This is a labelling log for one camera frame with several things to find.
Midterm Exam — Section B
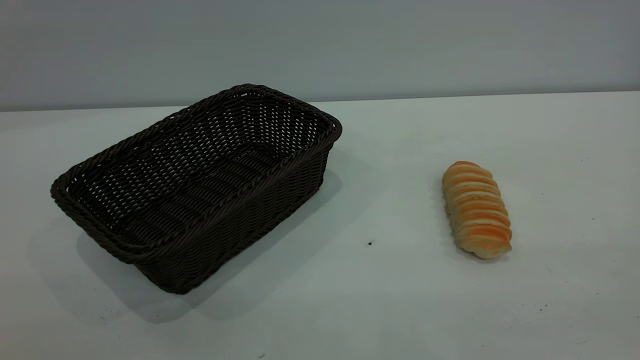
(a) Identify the dark brown woven basket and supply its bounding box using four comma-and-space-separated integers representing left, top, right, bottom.
50, 83, 343, 295

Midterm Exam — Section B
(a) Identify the striped orange bread roll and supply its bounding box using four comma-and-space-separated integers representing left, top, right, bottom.
441, 160, 513, 260

